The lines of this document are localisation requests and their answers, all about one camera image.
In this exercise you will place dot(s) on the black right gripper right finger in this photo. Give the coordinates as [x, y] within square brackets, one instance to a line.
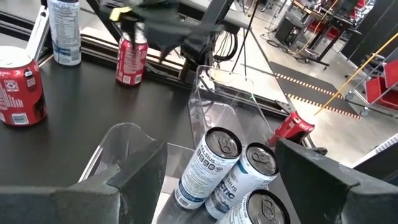
[342, 202]

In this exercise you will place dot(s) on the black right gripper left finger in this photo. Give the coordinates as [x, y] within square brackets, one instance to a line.
[62, 205]

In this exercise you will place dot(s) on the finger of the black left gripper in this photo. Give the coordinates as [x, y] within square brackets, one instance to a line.
[166, 46]
[133, 31]

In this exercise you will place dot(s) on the red Coca-Cola can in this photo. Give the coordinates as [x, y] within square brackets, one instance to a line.
[292, 127]
[130, 65]
[18, 93]

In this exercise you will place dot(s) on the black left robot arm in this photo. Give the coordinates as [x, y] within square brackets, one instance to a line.
[202, 46]

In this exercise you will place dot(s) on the red bin cart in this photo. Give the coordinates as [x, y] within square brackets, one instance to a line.
[377, 90]

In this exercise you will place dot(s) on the black mat hazard striped edge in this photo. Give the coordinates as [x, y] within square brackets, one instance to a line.
[298, 87]

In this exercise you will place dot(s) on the black computer tower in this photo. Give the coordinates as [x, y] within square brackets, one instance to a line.
[289, 29]

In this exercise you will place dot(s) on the black partition panel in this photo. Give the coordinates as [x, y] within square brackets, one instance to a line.
[373, 31]

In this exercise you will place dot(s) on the black workbench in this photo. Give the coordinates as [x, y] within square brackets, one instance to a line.
[345, 25]

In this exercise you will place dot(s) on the white frame strut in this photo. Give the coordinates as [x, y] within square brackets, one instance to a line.
[38, 34]

